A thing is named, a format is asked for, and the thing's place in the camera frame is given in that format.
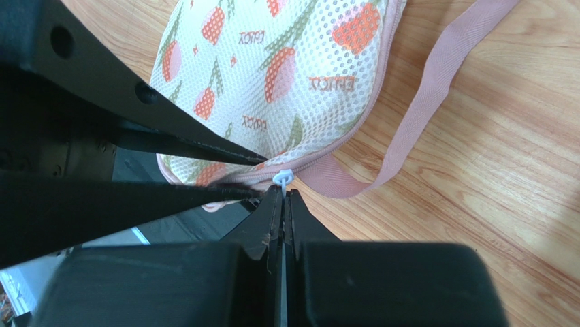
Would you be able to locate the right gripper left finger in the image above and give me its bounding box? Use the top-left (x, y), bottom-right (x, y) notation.
top-left (31, 186), bottom-right (283, 326)

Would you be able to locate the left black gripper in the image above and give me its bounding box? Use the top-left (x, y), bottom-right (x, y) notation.
top-left (1, 1), bottom-right (264, 268)

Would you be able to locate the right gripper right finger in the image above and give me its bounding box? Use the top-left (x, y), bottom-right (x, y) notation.
top-left (285, 190), bottom-right (508, 326)

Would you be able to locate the floral mesh laundry bag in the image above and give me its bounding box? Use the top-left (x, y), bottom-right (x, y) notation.
top-left (150, 1), bottom-right (515, 198)

